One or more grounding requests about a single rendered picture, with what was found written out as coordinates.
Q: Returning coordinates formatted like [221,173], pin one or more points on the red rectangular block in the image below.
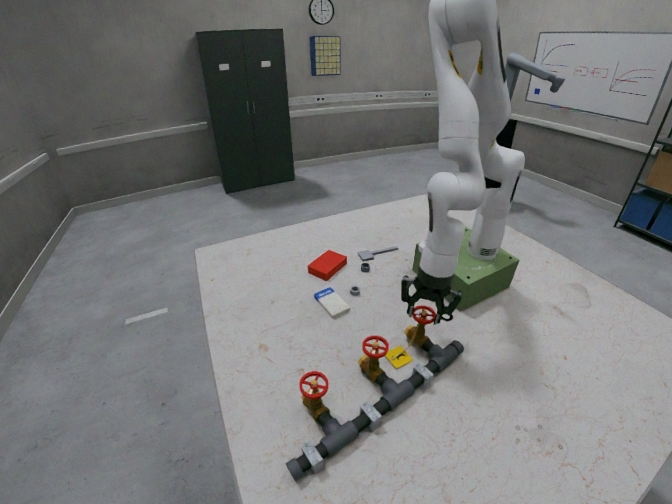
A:
[327,265]

